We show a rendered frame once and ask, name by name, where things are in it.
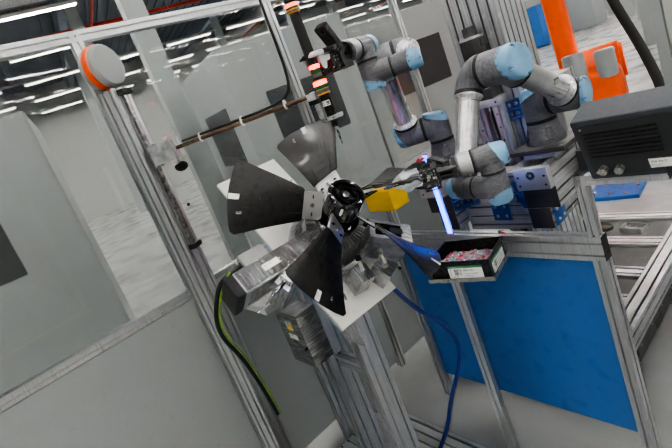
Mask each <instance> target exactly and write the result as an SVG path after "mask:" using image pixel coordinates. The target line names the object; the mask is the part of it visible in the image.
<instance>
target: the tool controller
mask: <svg viewBox="0 0 672 448"><path fill-rule="evenodd" d="M570 126H571V129H572V131H573V133H574V136H575V138H576V141H577V143H578V145H579V148H580V150H581V152H582V155H583V157H584V160H585V162H586V164H587V167H588V169H589V172H590V174H591V176H592V178H593V179H599V178H612V177H625V176H638V175H651V174H664V173H672V84H671V85H666V86H661V87H656V88H652V89H647V90H642V91H637V92H632V93H627V94H622V95H617V96H613V97H608V98H603V99H598V100H593V101H588V102H584V103H582V105H581V106H580V108H579V109H578V111H577V113H576V114H575V116H574V117H573V119H572V120H571V122H570Z"/></svg>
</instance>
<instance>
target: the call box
mask: <svg viewBox="0 0 672 448"><path fill-rule="evenodd" d="M375 190H377V192H376V193H374V194H372V195H371V196H369V197H367V198H366V199H365V200H366V203H367V205H368V208H369V211H370V212H376V211H396V210H397V209H399V208H400V207H402V206H403V205H405V204H406V203H408V202H409V198H408V195H407V192H406V191H405V190H400V189H396V188H394V186H393V187H391V188H388V189H385V187H381V188H376V189H375Z"/></svg>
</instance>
